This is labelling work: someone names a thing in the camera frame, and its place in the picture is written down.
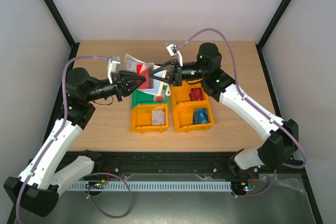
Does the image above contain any grey cable duct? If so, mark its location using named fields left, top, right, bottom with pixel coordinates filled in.
left=69, top=180, right=232, bottom=192

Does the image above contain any red VIP card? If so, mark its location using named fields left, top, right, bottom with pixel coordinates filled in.
left=136, top=63, right=154, bottom=90

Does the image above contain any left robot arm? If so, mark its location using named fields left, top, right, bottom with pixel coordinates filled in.
left=4, top=68, right=145, bottom=217

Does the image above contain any green bin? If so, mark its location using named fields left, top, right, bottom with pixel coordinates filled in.
left=131, top=88, right=167, bottom=108

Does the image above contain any yellow bin middle right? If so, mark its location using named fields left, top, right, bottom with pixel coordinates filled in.
left=170, top=80, right=209, bottom=107

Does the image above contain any yellow bin front left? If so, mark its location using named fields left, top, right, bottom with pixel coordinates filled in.
left=130, top=103, right=169, bottom=133

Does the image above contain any yellow bin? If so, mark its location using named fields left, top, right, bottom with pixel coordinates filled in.
left=130, top=103, right=169, bottom=133
left=172, top=100, right=215, bottom=133
left=170, top=80, right=209, bottom=107

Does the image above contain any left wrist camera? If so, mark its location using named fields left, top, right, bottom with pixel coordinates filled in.
left=107, top=56, right=121, bottom=84

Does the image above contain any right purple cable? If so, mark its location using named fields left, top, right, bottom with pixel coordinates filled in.
left=178, top=27, right=308, bottom=199

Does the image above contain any black aluminium frame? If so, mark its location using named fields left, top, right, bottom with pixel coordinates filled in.
left=7, top=0, right=336, bottom=224

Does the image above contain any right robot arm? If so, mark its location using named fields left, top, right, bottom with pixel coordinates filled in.
left=149, top=42, right=299, bottom=178

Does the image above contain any yellow bin front right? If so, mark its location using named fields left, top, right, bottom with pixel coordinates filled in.
left=172, top=100, right=215, bottom=133

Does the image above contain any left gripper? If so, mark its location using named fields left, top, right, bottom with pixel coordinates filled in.
left=85, top=70, right=146, bottom=102

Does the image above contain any blue card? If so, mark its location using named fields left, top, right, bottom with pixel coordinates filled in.
left=193, top=108, right=210, bottom=124

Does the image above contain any red white card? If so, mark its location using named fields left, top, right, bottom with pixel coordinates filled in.
left=153, top=95, right=166, bottom=103

